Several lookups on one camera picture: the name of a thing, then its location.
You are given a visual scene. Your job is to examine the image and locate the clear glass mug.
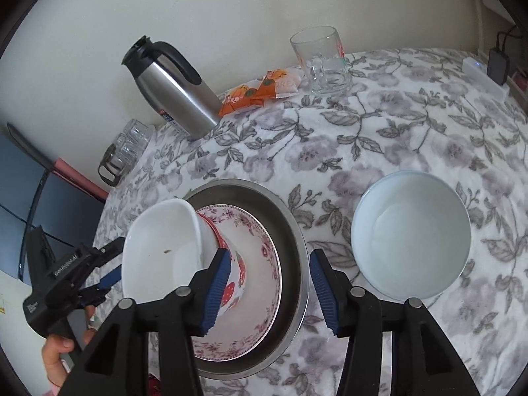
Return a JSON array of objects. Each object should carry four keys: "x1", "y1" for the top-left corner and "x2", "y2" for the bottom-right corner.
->
[{"x1": 289, "y1": 26, "x2": 353, "y2": 96}]

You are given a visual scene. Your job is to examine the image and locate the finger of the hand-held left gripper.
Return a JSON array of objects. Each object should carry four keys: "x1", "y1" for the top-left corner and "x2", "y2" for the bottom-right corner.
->
[
  {"x1": 82, "y1": 236, "x2": 125, "y2": 275},
  {"x1": 78, "y1": 266, "x2": 123, "y2": 307}
]

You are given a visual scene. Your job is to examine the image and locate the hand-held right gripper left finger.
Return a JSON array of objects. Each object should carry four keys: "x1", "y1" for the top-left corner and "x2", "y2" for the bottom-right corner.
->
[{"x1": 60, "y1": 247, "x2": 232, "y2": 396}]

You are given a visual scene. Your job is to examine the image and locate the pink floral round plate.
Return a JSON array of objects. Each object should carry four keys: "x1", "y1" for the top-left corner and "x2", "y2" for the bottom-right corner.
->
[{"x1": 192, "y1": 205, "x2": 283, "y2": 361}]

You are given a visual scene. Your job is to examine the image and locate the stainless steel thermos jug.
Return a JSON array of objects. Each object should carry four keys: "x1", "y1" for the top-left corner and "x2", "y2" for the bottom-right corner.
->
[{"x1": 121, "y1": 35, "x2": 223, "y2": 142}]

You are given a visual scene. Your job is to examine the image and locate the stainless steel plate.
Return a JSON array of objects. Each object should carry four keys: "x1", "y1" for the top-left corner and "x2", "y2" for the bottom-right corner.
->
[{"x1": 181, "y1": 179, "x2": 310, "y2": 380}]

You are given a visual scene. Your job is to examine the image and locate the white power strip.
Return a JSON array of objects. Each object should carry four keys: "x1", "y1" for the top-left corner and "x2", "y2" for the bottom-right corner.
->
[{"x1": 462, "y1": 57, "x2": 510, "y2": 102}]

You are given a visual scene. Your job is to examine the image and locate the black charger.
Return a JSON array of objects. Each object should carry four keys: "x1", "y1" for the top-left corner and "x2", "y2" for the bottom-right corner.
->
[{"x1": 487, "y1": 47, "x2": 512, "y2": 87}]

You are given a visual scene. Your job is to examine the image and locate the strawberry print bowl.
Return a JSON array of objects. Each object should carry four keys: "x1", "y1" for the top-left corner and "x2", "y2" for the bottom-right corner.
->
[{"x1": 194, "y1": 212, "x2": 249, "y2": 318}]

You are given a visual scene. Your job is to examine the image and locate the black cable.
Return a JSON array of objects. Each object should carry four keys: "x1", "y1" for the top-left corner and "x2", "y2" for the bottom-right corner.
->
[{"x1": 497, "y1": 22, "x2": 518, "y2": 50}]

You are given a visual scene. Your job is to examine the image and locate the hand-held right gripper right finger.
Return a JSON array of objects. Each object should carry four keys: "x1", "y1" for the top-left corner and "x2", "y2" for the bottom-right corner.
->
[{"x1": 309, "y1": 248, "x2": 481, "y2": 396}]

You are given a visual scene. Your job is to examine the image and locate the person's left hand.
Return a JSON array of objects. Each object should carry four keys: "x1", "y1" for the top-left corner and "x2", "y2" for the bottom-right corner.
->
[{"x1": 41, "y1": 305, "x2": 97, "y2": 386}]

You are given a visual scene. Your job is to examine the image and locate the orange snack packet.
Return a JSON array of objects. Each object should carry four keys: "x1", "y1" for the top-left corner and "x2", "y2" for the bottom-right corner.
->
[
  {"x1": 258, "y1": 69, "x2": 300, "y2": 102},
  {"x1": 218, "y1": 84, "x2": 265, "y2": 117}
]

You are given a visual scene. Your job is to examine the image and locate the small clear glass cup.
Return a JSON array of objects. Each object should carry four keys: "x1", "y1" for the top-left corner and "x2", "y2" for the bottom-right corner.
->
[
  {"x1": 113, "y1": 132, "x2": 141, "y2": 161},
  {"x1": 124, "y1": 119, "x2": 155, "y2": 149}
]

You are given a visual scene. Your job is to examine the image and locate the light blue bowl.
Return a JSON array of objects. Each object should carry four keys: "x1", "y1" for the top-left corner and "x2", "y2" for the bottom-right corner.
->
[{"x1": 350, "y1": 170, "x2": 472, "y2": 301}]

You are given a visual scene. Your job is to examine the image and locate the white square bowl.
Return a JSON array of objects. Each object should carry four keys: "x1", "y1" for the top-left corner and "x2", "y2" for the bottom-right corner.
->
[{"x1": 121, "y1": 199, "x2": 219, "y2": 306}]

